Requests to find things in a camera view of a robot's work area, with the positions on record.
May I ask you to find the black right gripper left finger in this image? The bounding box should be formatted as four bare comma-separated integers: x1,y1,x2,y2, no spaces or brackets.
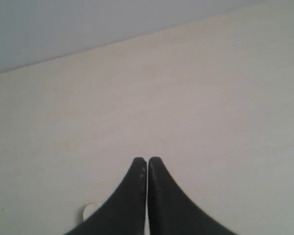
68,157,147,235

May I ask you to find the white paint brush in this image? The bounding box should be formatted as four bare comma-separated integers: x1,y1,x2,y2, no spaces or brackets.
82,202,100,221

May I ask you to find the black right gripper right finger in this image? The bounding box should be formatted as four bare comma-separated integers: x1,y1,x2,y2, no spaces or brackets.
147,157,234,235

